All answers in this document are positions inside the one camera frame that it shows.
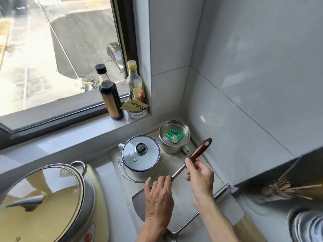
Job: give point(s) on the stack of plates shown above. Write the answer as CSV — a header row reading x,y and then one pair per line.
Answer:
x,y
306,226

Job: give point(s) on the parked car outside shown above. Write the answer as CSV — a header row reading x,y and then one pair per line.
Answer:
x,y
114,56

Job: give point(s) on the person's left fingers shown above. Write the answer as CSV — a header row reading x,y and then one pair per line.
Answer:
x,y
160,182

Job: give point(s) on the bundle of wooden chopsticks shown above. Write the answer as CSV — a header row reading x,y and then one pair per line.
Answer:
x,y
282,190

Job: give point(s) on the person's right hand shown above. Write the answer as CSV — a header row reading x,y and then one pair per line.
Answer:
x,y
203,182

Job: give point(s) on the steel wok pot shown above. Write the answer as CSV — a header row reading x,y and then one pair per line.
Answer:
x,y
88,194

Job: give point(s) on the small white patterned bowl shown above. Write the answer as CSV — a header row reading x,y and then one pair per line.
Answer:
x,y
137,114

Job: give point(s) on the grey chopstick holder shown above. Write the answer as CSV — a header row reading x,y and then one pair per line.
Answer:
x,y
311,168

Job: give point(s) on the brown paper packet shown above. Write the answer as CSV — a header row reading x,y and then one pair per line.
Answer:
x,y
135,106

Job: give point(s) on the yellow electric cooker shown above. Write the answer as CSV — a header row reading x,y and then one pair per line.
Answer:
x,y
99,199

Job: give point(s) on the stainless steel mug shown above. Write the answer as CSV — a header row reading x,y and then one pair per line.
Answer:
x,y
174,147

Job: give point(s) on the dark window frame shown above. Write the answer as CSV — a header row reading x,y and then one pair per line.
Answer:
x,y
126,35

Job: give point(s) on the dark soy sauce bottle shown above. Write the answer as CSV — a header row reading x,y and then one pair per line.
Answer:
x,y
111,98

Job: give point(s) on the large glass wok lid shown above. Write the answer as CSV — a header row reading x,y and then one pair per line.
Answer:
x,y
43,204

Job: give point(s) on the person's left forearm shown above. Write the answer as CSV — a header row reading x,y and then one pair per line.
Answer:
x,y
154,231

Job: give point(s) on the grey counter mat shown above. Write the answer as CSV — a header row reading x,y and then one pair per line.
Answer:
x,y
181,199

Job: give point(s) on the person's right thumb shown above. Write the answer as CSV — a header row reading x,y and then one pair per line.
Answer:
x,y
189,165

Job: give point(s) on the glass lid with black knob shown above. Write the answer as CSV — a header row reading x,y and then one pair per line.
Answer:
x,y
136,156

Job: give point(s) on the white enamel pot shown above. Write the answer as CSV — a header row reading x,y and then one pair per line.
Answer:
x,y
151,171

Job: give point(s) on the clear bottle with yellow cap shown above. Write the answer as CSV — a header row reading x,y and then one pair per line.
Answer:
x,y
134,83

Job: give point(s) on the green seasoning packet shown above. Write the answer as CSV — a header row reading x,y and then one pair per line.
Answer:
x,y
174,135

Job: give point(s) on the person's right forearm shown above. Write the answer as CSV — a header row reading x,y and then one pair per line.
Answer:
x,y
214,221

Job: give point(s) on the person's left hand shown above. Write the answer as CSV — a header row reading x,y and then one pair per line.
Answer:
x,y
159,201

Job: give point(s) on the metal clothesline bracket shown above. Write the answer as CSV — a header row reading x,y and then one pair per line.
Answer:
x,y
84,83

